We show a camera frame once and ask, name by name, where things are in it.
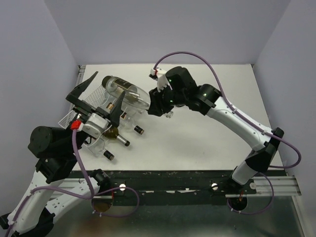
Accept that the white wire wine rack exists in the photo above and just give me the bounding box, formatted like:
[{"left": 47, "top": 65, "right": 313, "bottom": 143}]
[{"left": 58, "top": 74, "right": 112, "bottom": 129}]

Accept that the aluminium rail right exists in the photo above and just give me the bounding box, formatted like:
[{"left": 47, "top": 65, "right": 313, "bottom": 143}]
[{"left": 245, "top": 176, "right": 302, "bottom": 197}]

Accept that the tall clear wine bottle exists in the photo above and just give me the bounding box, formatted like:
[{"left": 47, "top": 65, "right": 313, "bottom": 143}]
[{"left": 106, "top": 79, "right": 175, "bottom": 119}]

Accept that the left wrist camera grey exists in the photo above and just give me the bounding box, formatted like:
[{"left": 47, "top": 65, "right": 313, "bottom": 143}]
[{"left": 82, "top": 113, "right": 109, "bottom": 139}]

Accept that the olive wine bottle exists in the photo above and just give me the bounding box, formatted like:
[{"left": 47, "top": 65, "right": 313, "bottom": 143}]
[{"left": 101, "top": 76, "right": 133, "bottom": 95}]

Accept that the square clear bottle black cap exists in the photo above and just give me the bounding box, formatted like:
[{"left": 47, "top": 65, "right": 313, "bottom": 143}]
[{"left": 118, "top": 102, "right": 144, "bottom": 135}]

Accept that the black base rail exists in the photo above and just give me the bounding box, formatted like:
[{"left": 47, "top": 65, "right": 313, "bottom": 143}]
[{"left": 74, "top": 167, "right": 257, "bottom": 206}]

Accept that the square clear bottle front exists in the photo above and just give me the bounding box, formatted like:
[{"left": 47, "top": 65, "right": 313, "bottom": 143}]
[{"left": 85, "top": 138, "right": 107, "bottom": 157}]

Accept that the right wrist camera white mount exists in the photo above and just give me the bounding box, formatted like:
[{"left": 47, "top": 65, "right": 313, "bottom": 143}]
[{"left": 149, "top": 68, "right": 168, "bottom": 92}]

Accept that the dark green wine bottle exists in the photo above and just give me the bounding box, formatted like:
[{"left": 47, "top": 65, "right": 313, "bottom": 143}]
[{"left": 103, "top": 127, "right": 130, "bottom": 147}]

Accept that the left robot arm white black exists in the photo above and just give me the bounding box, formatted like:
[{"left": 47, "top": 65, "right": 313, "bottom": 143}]
[{"left": 0, "top": 78, "right": 123, "bottom": 237}]

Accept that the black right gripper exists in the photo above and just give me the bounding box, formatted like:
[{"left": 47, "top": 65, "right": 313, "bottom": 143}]
[{"left": 147, "top": 82, "right": 187, "bottom": 117}]

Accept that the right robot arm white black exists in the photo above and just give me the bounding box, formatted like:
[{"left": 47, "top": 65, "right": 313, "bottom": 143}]
[{"left": 148, "top": 66, "right": 284, "bottom": 194}]

